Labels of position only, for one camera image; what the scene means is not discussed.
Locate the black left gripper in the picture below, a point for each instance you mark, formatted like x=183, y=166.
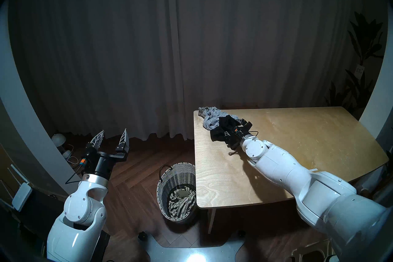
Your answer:
x=103, y=164

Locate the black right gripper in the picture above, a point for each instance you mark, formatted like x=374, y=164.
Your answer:
x=238, y=138

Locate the tan ribbed knit sock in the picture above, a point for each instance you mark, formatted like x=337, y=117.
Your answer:
x=184, y=193

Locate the black white striped garment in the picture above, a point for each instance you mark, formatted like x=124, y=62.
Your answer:
x=181, y=207

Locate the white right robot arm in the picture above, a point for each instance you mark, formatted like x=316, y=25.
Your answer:
x=307, y=184

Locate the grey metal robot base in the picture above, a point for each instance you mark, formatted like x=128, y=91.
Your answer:
x=190, y=252

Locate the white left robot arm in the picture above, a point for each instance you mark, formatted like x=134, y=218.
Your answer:
x=79, y=212

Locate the woven wicker laundry hamper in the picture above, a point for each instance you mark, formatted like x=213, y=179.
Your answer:
x=178, y=175

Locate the crumpled grey garment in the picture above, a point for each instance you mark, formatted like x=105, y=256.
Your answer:
x=210, y=117

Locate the light wooden table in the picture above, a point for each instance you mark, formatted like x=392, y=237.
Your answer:
x=307, y=129

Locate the black base knob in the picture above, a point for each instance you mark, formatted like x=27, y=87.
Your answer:
x=142, y=235
x=241, y=233

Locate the white wifi router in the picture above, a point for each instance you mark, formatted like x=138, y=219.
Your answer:
x=21, y=195

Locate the long grey curtain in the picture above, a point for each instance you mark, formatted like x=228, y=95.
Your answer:
x=153, y=49

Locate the black computer case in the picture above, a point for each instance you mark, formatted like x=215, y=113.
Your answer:
x=103, y=246

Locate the white tag on plant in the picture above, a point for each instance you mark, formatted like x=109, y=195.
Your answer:
x=359, y=70

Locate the cream plastic chair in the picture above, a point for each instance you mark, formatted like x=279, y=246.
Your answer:
x=313, y=253

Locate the tall dark leafy plant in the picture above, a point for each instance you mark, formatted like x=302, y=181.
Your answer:
x=363, y=40

